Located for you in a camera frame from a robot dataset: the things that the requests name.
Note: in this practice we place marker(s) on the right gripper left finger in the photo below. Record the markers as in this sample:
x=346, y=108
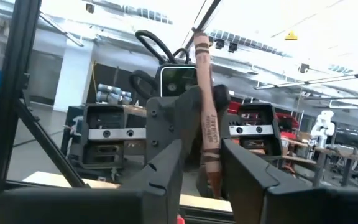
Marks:
x=73, y=207

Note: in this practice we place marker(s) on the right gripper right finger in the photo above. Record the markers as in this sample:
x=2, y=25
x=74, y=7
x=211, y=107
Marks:
x=306, y=207

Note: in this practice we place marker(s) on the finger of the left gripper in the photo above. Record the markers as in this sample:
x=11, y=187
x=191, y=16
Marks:
x=221, y=96
x=169, y=124

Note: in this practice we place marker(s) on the brown crayon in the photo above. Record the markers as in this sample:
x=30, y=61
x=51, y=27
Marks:
x=208, y=118

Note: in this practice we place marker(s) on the wooden workbench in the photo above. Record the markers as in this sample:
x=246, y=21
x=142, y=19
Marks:
x=322, y=152

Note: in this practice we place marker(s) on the grey rolled material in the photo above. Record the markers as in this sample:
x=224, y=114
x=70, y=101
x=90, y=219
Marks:
x=110, y=91

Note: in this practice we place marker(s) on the white building column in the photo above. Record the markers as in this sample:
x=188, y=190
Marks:
x=73, y=77

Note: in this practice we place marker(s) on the white robot figure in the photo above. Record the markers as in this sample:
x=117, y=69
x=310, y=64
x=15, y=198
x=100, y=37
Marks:
x=322, y=127

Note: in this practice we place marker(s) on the yellow ceiling marker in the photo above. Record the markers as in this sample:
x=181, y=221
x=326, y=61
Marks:
x=291, y=36

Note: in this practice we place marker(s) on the long ceiling light bar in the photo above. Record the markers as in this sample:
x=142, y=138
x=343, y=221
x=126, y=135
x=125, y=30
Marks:
x=322, y=80

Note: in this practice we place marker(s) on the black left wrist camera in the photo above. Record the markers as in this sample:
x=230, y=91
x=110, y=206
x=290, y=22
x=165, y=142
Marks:
x=176, y=81

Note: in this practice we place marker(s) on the black aluminium frame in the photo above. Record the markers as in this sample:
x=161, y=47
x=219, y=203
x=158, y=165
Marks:
x=13, y=77

